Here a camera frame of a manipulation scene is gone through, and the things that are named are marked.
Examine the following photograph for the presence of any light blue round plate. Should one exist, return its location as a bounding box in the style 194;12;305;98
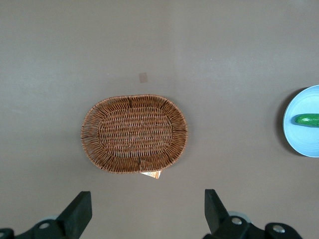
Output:
283;85;319;158

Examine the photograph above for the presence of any orange paper basket tag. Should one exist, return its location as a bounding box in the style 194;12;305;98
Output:
140;170;162;180

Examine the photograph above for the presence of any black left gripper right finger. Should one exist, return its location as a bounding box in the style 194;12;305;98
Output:
202;189;304;239

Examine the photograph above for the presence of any brown oval wicker basket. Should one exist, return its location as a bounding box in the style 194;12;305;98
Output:
80;94;188;175

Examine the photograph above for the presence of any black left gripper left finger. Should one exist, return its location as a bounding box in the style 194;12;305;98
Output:
0;191;93;239

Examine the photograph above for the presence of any green cucumber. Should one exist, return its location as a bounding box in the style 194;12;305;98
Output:
294;113;319;128

